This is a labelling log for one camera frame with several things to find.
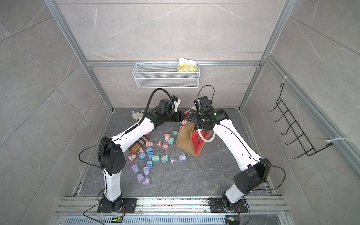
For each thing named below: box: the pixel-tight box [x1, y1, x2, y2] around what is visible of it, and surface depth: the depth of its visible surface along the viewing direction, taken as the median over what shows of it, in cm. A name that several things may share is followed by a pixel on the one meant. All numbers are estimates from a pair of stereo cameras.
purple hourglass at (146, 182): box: [142, 177, 151, 186], surface depth 81 cm
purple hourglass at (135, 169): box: [130, 164, 145, 183], surface depth 83 cm
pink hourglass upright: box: [163, 133, 171, 142], surface depth 102 cm
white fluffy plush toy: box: [131, 109, 144, 121], surface depth 113 cm
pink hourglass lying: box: [145, 140, 162, 148], surface depth 97 cm
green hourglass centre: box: [152, 154, 168, 162], surface depth 90 cm
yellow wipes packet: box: [178, 58, 198, 73], surface depth 87 cm
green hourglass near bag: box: [167, 129, 179, 145], surface depth 100 cm
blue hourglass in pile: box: [137, 146, 154, 169], surface depth 92 cm
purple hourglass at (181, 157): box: [169, 153, 187, 165], surface depth 90 cm
